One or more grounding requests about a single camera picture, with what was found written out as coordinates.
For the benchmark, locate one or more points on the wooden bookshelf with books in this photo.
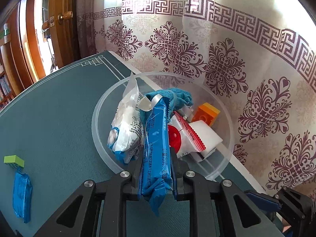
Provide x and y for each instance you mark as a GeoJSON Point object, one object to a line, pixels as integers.
{"type": "Point", "coordinates": [5, 86]}

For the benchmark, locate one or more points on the patterned sheer curtain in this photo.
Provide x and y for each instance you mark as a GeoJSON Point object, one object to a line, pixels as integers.
{"type": "Point", "coordinates": [222, 54]}

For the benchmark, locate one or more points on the white foam block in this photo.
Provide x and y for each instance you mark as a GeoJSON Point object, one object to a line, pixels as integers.
{"type": "Point", "coordinates": [209, 138]}

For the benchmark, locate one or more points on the teal cloth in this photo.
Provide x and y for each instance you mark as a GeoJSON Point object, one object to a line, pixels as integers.
{"type": "Point", "coordinates": [180, 98]}

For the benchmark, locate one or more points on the red and white packet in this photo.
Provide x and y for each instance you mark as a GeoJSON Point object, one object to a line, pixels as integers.
{"type": "Point", "coordinates": [187, 133]}

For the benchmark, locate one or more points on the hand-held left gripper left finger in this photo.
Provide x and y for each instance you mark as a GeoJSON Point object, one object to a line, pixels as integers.
{"type": "Point", "coordinates": [130, 182]}

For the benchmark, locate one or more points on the long blue packet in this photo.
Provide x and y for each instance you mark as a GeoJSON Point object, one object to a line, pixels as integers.
{"type": "Point", "coordinates": [155, 148]}

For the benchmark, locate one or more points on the wooden door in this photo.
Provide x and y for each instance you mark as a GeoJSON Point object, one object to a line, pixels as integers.
{"type": "Point", "coordinates": [64, 42]}

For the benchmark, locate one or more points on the wooden door knob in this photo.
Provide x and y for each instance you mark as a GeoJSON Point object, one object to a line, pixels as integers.
{"type": "Point", "coordinates": [65, 16]}
{"type": "Point", "coordinates": [45, 25]}

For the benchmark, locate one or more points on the orange toy brick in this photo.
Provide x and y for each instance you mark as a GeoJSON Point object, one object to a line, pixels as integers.
{"type": "Point", "coordinates": [206, 112]}

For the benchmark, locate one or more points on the green toy brick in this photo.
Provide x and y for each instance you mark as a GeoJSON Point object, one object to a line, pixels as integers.
{"type": "Point", "coordinates": [14, 161]}

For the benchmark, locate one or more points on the white and blue packet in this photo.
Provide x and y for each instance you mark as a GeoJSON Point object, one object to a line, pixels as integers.
{"type": "Point", "coordinates": [126, 123]}

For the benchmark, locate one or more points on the wooden door frame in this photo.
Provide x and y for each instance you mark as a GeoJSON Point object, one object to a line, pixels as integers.
{"type": "Point", "coordinates": [32, 42]}

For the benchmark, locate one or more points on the teal table mat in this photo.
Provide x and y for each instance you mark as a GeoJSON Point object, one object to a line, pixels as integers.
{"type": "Point", "coordinates": [61, 118]}

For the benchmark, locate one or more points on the small blue packet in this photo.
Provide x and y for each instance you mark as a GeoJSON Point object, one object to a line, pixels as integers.
{"type": "Point", "coordinates": [22, 195]}

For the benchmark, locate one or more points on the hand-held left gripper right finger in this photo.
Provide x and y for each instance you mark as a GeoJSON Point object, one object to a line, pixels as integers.
{"type": "Point", "coordinates": [182, 175]}

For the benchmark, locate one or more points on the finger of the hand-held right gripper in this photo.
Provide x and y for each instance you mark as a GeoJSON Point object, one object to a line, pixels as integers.
{"type": "Point", "coordinates": [261, 198]}

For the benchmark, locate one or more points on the clear plastic bowl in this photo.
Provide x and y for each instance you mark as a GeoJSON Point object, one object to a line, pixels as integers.
{"type": "Point", "coordinates": [219, 158]}

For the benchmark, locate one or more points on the dark brown curtain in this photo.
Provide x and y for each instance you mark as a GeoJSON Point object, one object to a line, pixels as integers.
{"type": "Point", "coordinates": [86, 37]}

